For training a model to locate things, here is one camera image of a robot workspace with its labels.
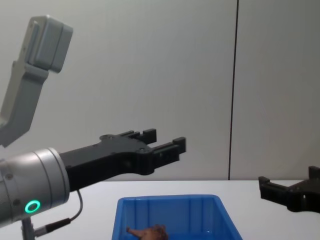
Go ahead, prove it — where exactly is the blue plastic bin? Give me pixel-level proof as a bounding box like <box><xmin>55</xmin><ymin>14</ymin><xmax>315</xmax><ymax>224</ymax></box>
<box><xmin>111</xmin><ymin>194</ymin><xmax>244</xmax><ymax>240</ymax></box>

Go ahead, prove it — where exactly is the thin dark gripper cable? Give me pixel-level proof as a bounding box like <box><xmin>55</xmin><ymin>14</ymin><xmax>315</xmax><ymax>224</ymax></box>
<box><xmin>33</xmin><ymin>189</ymin><xmax>84</xmax><ymax>237</ymax></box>

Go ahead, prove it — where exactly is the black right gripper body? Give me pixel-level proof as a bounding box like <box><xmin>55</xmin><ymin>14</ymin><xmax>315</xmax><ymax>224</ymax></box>
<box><xmin>285</xmin><ymin>177</ymin><xmax>320</xmax><ymax>214</ymax></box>

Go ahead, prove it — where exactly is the brown lumpy item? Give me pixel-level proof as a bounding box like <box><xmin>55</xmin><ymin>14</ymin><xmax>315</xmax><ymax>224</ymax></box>
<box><xmin>125</xmin><ymin>224</ymin><xmax>170</xmax><ymax>240</ymax></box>

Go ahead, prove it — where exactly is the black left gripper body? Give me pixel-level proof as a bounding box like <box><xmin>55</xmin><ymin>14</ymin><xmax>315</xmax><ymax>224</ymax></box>
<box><xmin>59</xmin><ymin>130</ymin><xmax>158</xmax><ymax>193</ymax></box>

